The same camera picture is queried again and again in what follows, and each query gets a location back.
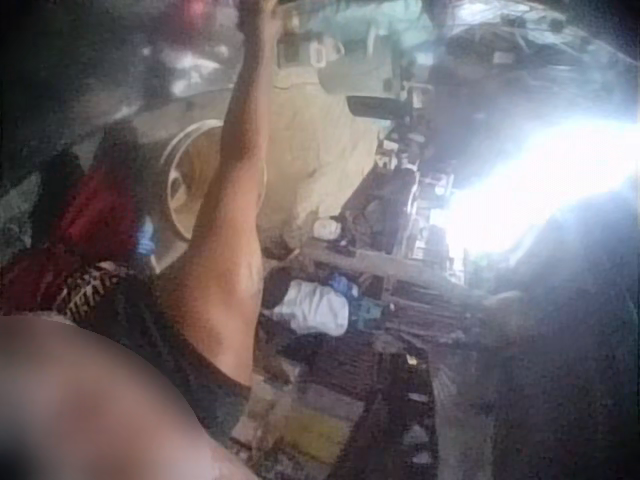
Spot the beige cloth cover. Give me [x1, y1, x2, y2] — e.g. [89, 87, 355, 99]
[264, 63, 381, 251]

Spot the blue plastic item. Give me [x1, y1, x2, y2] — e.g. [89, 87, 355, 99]
[137, 218, 158, 257]

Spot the white cup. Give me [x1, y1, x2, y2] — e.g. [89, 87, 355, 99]
[308, 38, 347, 69]

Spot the black box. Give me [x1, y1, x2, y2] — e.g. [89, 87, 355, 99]
[346, 93, 397, 122]

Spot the person's right hand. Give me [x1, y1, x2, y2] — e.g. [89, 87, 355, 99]
[237, 0, 286, 34]

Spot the white cloth bundle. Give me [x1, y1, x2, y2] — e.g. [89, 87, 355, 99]
[272, 278, 352, 337]

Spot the cluttered wooden shelf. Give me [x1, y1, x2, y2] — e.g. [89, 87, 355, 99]
[299, 119, 481, 361]

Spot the cream table fan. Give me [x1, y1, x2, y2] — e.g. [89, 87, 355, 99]
[158, 118, 227, 239]

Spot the red cloth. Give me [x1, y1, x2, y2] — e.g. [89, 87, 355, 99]
[55, 167, 144, 249]

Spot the white jar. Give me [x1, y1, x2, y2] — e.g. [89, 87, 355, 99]
[313, 216, 343, 242]

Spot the teal cloth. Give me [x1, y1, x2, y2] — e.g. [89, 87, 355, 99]
[299, 0, 434, 49]

